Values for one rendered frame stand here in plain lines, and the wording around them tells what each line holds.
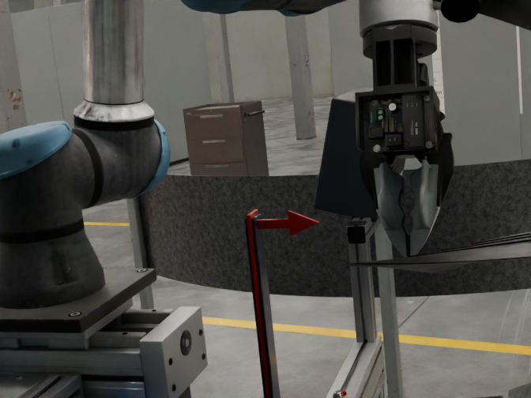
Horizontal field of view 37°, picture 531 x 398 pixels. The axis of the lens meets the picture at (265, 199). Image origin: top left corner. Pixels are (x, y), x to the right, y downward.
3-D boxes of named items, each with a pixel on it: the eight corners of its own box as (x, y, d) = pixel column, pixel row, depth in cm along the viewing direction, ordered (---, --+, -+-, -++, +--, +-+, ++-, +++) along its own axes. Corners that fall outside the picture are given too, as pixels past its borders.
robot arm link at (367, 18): (367, 13, 82) (446, 2, 79) (367, 55, 81) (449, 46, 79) (351, -14, 75) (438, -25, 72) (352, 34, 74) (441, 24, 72)
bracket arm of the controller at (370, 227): (366, 244, 124) (364, 225, 123) (348, 244, 125) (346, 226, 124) (388, 211, 146) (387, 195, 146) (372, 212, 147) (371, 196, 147)
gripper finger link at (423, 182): (401, 256, 71) (397, 155, 72) (410, 258, 77) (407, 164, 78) (436, 255, 70) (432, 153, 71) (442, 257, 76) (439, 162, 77)
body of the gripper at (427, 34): (353, 155, 72) (349, 27, 73) (370, 168, 80) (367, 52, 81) (438, 150, 69) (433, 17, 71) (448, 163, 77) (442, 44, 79)
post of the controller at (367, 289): (374, 343, 127) (364, 224, 124) (356, 343, 128) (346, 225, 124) (377, 336, 130) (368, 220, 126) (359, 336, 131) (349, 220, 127)
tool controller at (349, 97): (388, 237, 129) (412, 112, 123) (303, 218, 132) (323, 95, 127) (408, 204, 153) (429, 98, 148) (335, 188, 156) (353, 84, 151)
